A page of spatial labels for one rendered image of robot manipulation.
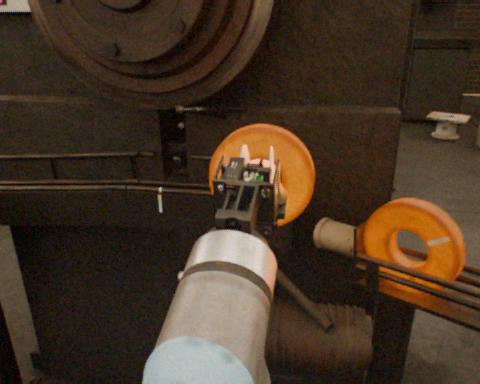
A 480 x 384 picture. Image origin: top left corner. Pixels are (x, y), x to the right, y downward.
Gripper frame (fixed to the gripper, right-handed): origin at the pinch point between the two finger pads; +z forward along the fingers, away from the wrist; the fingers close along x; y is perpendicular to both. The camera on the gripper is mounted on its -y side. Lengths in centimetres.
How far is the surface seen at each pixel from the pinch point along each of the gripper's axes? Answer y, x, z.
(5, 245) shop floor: -110, 142, 72
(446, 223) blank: -7.6, -27.2, -0.7
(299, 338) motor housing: -33.5, -7.4, -6.1
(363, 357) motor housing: -34.9, -18.8, -7.4
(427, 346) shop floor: -98, -51, 38
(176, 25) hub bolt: 15.4, 15.3, 14.3
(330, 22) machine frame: 9.4, -8.6, 38.0
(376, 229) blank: -13.4, -18.5, 3.0
